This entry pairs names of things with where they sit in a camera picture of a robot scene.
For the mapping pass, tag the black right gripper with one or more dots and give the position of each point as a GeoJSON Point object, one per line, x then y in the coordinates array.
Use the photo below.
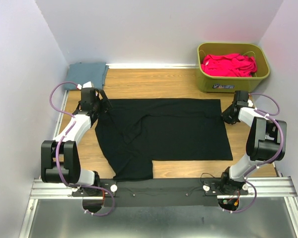
{"type": "Point", "coordinates": [226, 118]}

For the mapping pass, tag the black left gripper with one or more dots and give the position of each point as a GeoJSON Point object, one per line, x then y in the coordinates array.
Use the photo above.
{"type": "Point", "coordinates": [106, 103]}

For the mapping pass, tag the black t-shirt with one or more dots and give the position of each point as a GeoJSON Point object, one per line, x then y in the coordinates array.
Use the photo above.
{"type": "Point", "coordinates": [136, 132]}

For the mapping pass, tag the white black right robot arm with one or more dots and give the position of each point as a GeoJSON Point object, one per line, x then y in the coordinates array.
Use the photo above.
{"type": "Point", "coordinates": [266, 142]}

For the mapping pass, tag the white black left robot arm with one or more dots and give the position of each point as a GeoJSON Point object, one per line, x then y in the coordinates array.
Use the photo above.
{"type": "Point", "coordinates": [59, 156]}

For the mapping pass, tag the pink t-shirt in bin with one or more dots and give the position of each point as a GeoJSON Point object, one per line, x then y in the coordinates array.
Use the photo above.
{"type": "Point", "coordinates": [232, 65]}

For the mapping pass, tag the olive green plastic bin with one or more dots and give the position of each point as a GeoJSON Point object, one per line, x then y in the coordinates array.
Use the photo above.
{"type": "Point", "coordinates": [207, 83]}

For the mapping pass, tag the folded blue-grey t-shirt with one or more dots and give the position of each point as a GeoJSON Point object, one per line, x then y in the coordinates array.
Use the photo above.
{"type": "Point", "coordinates": [83, 72]}

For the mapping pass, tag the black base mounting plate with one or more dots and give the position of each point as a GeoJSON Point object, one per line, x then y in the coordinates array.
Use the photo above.
{"type": "Point", "coordinates": [159, 192]}

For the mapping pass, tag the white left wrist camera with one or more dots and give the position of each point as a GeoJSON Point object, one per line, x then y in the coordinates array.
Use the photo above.
{"type": "Point", "coordinates": [85, 85]}

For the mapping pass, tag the aluminium frame rail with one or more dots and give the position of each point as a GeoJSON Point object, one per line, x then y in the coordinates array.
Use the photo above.
{"type": "Point", "coordinates": [59, 211]}

